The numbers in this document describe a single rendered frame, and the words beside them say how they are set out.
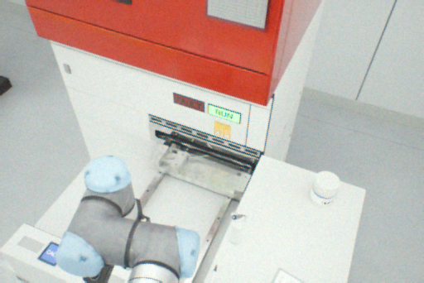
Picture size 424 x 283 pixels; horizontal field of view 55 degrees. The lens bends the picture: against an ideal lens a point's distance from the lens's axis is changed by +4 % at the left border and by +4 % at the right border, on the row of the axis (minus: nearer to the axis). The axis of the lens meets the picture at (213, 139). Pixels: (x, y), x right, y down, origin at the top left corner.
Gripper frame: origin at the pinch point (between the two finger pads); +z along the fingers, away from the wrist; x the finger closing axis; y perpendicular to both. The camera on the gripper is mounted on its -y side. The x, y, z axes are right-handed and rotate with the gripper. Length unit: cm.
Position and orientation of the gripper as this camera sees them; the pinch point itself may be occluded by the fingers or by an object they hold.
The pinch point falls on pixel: (126, 268)
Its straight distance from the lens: 101.4
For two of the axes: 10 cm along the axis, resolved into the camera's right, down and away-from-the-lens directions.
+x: -9.2, -3.1, 2.6
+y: 4.0, -6.7, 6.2
